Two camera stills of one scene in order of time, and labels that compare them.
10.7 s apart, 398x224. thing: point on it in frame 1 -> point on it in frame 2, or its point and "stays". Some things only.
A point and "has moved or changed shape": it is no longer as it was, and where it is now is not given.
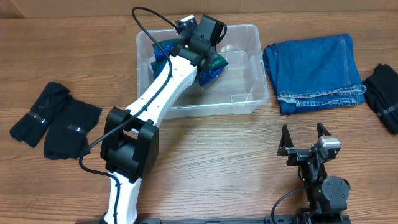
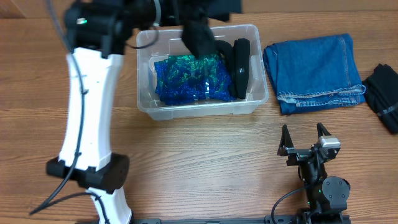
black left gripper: (213, 49) -> (183, 6)
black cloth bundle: (30, 128) has moved or changed shape
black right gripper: (296, 154) stays
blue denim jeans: (314, 74) stays
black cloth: (380, 94) stays
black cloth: (66, 136) has moved or changed shape
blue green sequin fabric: (216, 63) -> (184, 78)
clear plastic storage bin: (238, 89) stays
